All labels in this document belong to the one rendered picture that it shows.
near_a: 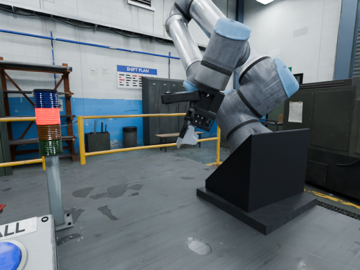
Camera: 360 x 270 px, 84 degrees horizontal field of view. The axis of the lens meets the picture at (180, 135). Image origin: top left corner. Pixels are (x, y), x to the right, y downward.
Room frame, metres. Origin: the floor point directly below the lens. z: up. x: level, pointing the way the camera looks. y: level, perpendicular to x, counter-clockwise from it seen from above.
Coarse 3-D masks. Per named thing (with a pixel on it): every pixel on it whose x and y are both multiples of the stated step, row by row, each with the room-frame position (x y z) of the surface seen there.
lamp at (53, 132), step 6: (36, 126) 0.56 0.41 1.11; (42, 126) 0.56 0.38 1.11; (48, 126) 0.56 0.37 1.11; (54, 126) 0.57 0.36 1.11; (60, 126) 0.60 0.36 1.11; (42, 132) 0.56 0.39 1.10; (48, 132) 0.56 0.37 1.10; (54, 132) 0.57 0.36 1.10; (60, 132) 0.59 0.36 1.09; (42, 138) 0.56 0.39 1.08; (48, 138) 0.56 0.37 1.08; (54, 138) 0.57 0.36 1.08; (60, 138) 0.59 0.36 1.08
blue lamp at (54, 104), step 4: (36, 92) 0.56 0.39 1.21; (40, 92) 0.56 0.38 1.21; (44, 92) 0.56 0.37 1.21; (48, 92) 0.56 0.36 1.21; (52, 92) 0.58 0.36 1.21; (36, 96) 0.56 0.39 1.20; (40, 96) 0.56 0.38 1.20; (44, 96) 0.56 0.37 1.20; (48, 96) 0.56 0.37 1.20; (52, 96) 0.57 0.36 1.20; (56, 96) 0.59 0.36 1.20; (36, 100) 0.56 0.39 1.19; (40, 100) 0.56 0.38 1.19; (44, 100) 0.56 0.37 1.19; (48, 100) 0.56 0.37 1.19; (52, 100) 0.57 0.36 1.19; (56, 100) 0.58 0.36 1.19; (36, 104) 0.56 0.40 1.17; (40, 104) 0.56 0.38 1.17; (44, 104) 0.56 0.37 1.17; (48, 104) 0.56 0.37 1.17; (52, 104) 0.57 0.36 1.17; (56, 104) 0.58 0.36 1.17
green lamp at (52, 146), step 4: (40, 140) 0.56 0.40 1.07; (44, 140) 0.56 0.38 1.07; (48, 140) 0.56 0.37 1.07; (52, 140) 0.56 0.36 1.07; (56, 140) 0.57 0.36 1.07; (60, 140) 0.59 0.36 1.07; (40, 144) 0.56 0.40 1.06; (44, 144) 0.56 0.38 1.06; (48, 144) 0.56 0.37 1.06; (52, 144) 0.56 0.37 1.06; (56, 144) 0.57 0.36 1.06; (60, 144) 0.58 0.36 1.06; (40, 148) 0.56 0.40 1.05; (44, 148) 0.56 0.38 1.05; (48, 148) 0.56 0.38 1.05; (52, 148) 0.56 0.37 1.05; (56, 148) 0.57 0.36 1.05; (60, 148) 0.58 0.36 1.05; (40, 152) 0.56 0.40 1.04; (44, 152) 0.56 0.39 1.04; (48, 152) 0.56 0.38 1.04; (52, 152) 0.56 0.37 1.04; (56, 152) 0.57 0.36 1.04; (60, 152) 0.58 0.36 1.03
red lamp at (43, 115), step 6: (36, 108) 0.56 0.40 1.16; (42, 108) 0.56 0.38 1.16; (48, 108) 0.56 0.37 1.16; (54, 108) 0.58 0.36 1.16; (36, 114) 0.56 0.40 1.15; (42, 114) 0.56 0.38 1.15; (48, 114) 0.56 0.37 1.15; (54, 114) 0.57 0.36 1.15; (36, 120) 0.56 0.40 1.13; (42, 120) 0.56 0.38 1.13; (48, 120) 0.56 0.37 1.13; (54, 120) 0.57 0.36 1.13
